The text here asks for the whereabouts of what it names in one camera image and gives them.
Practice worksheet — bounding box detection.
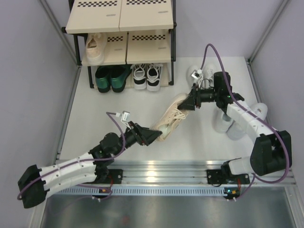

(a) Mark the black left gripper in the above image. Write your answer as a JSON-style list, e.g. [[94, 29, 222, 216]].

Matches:
[[113, 121, 162, 156]]

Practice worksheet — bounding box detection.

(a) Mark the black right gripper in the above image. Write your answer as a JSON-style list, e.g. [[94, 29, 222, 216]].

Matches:
[[177, 84, 219, 111]]

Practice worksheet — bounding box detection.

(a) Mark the white grey sneaker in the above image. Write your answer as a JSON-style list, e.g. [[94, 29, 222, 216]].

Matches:
[[186, 65, 203, 87], [201, 63, 217, 89]]

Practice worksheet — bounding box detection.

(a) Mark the beige lace sneaker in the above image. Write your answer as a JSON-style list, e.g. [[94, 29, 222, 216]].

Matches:
[[85, 33, 107, 66], [151, 93, 189, 142]]

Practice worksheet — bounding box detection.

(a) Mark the black white sneaker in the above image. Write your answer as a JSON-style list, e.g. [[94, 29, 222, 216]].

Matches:
[[131, 64, 146, 90], [147, 63, 163, 92]]

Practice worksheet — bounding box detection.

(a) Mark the green loafer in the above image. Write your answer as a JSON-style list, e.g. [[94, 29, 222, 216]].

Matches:
[[95, 66, 112, 93], [110, 65, 132, 93]]

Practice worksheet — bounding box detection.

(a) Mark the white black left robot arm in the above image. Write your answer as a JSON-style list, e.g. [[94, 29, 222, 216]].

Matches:
[[17, 122, 162, 209]]

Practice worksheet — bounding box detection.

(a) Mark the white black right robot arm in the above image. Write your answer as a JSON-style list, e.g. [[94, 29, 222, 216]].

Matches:
[[178, 72, 292, 184]]

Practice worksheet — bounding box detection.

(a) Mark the black beige shoe shelf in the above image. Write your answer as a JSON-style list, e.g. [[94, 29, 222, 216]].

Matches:
[[61, 0, 176, 89]]

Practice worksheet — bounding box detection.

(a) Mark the white leather sneaker left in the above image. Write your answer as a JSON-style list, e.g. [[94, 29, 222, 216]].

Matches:
[[214, 109, 234, 133]]

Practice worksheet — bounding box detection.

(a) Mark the white leather sneaker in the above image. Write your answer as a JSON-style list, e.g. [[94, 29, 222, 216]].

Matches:
[[226, 103, 268, 141], [214, 109, 234, 133]]

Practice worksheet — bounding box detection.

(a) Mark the white leather sneaker right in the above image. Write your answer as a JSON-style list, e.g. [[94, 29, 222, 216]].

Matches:
[[226, 103, 268, 141]]

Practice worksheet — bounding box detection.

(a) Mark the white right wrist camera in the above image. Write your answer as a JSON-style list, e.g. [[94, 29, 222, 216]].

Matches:
[[191, 69, 202, 80]]

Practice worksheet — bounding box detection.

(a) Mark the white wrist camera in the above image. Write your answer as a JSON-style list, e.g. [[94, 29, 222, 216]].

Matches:
[[191, 69, 202, 80], [121, 111, 130, 124]]

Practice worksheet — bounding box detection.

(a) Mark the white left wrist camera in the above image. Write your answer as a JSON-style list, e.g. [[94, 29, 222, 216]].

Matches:
[[121, 111, 130, 124]]

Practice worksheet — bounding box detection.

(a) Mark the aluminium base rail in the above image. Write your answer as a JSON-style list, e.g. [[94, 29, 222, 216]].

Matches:
[[54, 161, 295, 199]]

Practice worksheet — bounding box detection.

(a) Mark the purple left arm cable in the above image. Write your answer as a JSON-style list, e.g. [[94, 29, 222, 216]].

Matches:
[[16, 111, 126, 202]]

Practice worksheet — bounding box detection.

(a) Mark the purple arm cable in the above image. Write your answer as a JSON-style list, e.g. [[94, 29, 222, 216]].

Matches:
[[16, 111, 126, 202], [200, 43, 293, 200]]

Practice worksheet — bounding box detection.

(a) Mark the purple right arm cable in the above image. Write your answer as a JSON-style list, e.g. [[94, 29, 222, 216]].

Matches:
[[200, 43, 293, 200]]

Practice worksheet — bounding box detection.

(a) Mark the aluminium frame post right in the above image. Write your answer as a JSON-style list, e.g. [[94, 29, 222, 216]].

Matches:
[[247, 0, 292, 66]]

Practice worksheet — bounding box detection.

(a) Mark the aluminium frame post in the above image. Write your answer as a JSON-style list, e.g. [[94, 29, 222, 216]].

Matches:
[[247, 0, 292, 66], [38, 0, 76, 59]]

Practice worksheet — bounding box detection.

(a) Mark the aluminium frame post left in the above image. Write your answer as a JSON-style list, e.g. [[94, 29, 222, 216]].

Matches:
[[38, 0, 76, 59]]

